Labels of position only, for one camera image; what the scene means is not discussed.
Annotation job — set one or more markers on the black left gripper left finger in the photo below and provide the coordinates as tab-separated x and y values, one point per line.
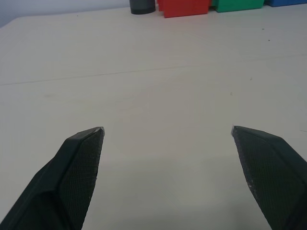
72	172

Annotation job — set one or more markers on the green plastic storage bin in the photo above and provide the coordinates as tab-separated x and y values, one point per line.
237	5

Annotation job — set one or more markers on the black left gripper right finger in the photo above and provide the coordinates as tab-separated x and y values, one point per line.
271	167

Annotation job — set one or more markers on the blue plastic storage bin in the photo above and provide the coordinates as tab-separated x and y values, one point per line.
287	2

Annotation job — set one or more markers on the red plastic storage bin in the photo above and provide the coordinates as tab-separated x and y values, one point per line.
183	8

